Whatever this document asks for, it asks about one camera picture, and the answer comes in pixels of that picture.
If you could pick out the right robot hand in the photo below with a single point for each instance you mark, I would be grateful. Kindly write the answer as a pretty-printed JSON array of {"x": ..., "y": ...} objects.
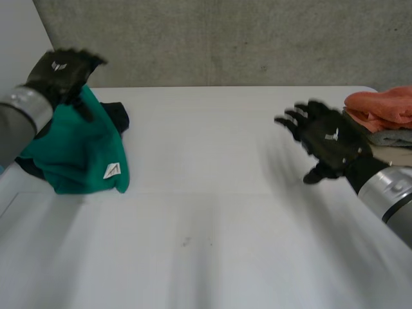
[{"x": 328, "y": 141}]

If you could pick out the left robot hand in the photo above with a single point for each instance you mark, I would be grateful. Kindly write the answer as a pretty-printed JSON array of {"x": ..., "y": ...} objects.
[{"x": 61, "y": 75}]

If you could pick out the teal towel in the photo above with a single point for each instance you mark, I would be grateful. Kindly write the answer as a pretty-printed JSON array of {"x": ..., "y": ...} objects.
[{"x": 82, "y": 151}]

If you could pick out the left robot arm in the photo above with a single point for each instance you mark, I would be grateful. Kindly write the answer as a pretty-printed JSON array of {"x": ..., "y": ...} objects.
[{"x": 22, "y": 124}]

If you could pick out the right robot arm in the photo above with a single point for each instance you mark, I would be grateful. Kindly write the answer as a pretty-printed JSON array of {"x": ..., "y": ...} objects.
[{"x": 387, "y": 199}]

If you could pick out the coral towel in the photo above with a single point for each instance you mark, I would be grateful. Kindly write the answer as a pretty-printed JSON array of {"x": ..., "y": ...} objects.
[{"x": 381, "y": 107}]

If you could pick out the beige shorts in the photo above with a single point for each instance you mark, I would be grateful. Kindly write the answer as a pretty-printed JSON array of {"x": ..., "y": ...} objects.
[{"x": 392, "y": 156}]

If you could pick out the grey towel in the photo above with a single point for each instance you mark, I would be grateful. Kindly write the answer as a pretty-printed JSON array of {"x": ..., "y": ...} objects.
[{"x": 394, "y": 137}]

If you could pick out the dark blue cloth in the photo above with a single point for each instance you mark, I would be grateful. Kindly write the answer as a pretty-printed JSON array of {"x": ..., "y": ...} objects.
[{"x": 117, "y": 116}]

